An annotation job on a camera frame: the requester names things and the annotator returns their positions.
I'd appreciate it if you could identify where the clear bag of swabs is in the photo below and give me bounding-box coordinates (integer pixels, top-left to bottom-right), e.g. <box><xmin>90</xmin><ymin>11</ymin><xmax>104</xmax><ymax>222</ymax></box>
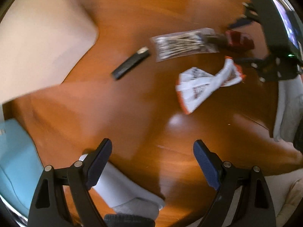
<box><xmin>151</xmin><ymin>28</ymin><xmax>219</xmax><ymax>62</ymax></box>

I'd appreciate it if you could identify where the blue plastic storage box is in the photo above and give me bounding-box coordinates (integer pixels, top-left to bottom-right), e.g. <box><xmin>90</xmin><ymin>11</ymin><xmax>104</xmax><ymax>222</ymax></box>
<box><xmin>1</xmin><ymin>119</ymin><xmax>44</xmax><ymax>218</ymax></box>

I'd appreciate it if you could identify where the black lighter stick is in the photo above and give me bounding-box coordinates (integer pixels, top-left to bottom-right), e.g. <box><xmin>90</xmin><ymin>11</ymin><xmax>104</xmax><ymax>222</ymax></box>
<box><xmin>111</xmin><ymin>47</ymin><xmax>150</xmax><ymax>80</ymax></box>

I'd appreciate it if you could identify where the white orange snack wrapper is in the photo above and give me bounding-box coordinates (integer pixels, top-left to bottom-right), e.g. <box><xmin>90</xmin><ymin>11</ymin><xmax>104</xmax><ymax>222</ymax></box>
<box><xmin>176</xmin><ymin>57</ymin><xmax>245</xmax><ymax>115</ymax></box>

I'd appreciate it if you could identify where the red small packet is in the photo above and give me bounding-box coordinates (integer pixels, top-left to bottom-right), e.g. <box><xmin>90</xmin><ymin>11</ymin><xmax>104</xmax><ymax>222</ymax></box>
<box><xmin>225</xmin><ymin>30</ymin><xmax>255</xmax><ymax>51</ymax></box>

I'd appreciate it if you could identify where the right grey slipper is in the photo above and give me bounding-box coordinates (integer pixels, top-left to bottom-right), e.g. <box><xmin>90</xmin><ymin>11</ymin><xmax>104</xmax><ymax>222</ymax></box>
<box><xmin>273</xmin><ymin>75</ymin><xmax>302</xmax><ymax>142</ymax></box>

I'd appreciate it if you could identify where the grey slipper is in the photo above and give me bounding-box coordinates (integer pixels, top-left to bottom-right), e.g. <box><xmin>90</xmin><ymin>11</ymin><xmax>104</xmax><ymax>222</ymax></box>
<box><xmin>273</xmin><ymin>75</ymin><xmax>302</xmax><ymax>142</ymax></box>
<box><xmin>93</xmin><ymin>162</ymin><xmax>165</xmax><ymax>220</ymax></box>

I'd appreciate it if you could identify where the left grey slipper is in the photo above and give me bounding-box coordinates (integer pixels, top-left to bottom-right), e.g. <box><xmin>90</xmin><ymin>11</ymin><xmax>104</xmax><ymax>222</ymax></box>
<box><xmin>93</xmin><ymin>162</ymin><xmax>165</xmax><ymax>220</ymax></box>

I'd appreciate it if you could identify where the beige plastic trash bin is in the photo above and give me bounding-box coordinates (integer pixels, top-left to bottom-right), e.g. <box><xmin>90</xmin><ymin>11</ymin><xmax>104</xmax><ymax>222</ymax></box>
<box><xmin>1</xmin><ymin>0</ymin><xmax>99</xmax><ymax>103</ymax></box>

